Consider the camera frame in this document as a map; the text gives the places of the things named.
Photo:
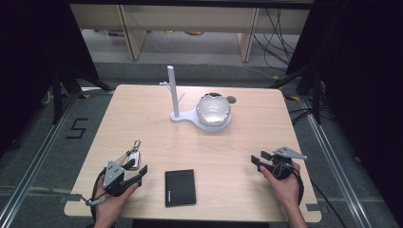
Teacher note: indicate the small dark round disc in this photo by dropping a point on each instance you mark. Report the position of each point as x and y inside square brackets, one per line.
[231, 99]

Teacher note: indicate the person's left hand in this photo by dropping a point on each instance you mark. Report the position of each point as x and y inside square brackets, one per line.
[109, 205]

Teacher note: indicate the white key stand with pegs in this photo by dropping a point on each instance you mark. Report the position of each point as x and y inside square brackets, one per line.
[173, 95]

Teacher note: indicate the person's right hand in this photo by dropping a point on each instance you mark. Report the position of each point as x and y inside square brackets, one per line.
[286, 190]

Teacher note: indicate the black metal stand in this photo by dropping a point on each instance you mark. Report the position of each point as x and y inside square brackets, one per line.
[313, 91]
[60, 91]

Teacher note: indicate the purple thing under desk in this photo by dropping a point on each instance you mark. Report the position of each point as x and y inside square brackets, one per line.
[115, 33]

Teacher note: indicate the aluminium floor rail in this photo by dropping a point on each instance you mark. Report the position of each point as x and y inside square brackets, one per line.
[38, 161]
[335, 164]

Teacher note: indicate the car key with metal carabiner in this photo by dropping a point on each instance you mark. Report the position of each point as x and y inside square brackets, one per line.
[134, 158]

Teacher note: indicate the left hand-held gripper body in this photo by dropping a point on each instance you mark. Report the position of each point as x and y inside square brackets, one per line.
[113, 174]

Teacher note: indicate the beige wooden desk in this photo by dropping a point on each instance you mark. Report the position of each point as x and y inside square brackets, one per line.
[190, 17]

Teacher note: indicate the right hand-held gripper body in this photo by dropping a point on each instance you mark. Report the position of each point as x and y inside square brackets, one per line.
[282, 167]

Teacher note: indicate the black leather wallet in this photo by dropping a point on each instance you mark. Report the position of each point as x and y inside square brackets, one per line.
[180, 188]

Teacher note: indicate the white bowl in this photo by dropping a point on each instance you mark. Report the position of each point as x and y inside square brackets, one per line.
[213, 109]

